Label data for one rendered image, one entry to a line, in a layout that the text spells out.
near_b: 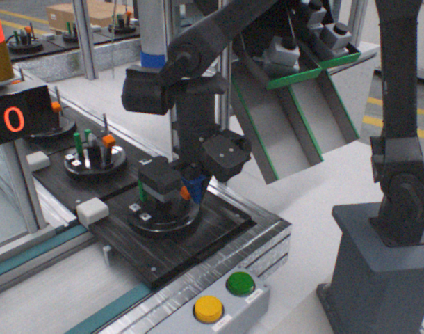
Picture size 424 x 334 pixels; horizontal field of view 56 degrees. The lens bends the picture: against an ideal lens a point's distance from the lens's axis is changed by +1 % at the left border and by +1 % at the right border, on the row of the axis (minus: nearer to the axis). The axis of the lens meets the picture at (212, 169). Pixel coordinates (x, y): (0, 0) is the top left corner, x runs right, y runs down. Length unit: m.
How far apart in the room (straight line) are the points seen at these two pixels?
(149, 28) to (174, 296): 1.14
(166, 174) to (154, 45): 1.08
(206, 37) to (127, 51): 1.54
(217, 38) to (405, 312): 0.48
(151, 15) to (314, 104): 0.79
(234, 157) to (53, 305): 0.39
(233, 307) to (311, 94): 0.58
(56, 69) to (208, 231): 1.30
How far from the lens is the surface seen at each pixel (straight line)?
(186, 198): 0.67
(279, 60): 0.76
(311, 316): 0.77
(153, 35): 1.59
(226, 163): 0.55
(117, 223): 0.78
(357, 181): 1.14
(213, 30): 0.52
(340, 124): 1.02
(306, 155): 0.91
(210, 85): 0.55
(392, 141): 0.56
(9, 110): 0.66
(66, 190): 0.90
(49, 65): 1.87
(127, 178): 0.90
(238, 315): 0.63
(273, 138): 0.88
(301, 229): 0.93
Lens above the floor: 1.45
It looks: 32 degrees down
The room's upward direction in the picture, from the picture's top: straight up
